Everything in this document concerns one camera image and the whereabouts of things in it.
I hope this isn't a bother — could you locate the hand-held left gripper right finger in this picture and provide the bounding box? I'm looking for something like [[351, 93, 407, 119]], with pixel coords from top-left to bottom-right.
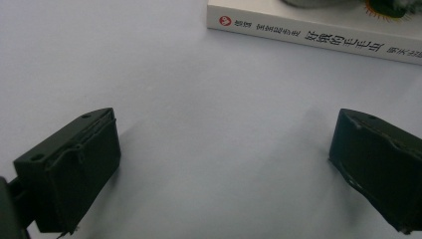
[[327, 108, 422, 235]]

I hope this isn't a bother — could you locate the white caterpillar picture book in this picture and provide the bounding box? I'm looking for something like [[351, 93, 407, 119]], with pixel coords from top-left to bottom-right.
[[206, 0, 422, 66]]

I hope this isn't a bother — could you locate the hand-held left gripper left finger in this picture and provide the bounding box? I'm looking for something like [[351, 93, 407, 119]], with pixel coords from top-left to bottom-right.
[[13, 107, 122, 238]]

